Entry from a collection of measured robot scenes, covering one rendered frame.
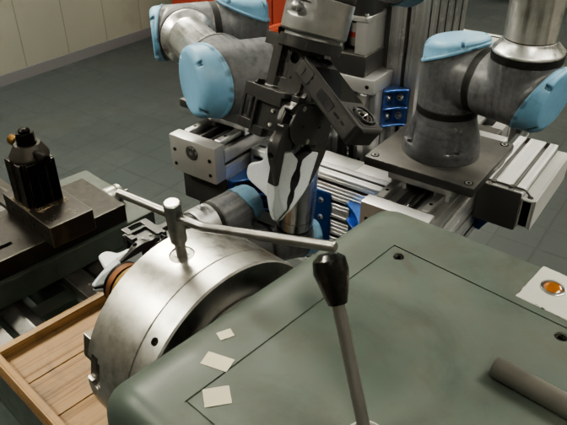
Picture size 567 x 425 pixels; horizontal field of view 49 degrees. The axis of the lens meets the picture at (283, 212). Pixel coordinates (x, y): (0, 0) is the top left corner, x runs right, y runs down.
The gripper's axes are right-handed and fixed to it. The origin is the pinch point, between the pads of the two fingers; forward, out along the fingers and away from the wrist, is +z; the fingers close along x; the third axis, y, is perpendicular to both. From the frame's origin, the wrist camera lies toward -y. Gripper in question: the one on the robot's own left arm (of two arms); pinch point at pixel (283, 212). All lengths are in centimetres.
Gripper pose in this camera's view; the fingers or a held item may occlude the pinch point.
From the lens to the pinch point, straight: 73.2
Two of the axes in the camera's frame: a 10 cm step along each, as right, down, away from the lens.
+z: -2.3, 9.2, 3.0
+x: -6.4, 0.9, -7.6
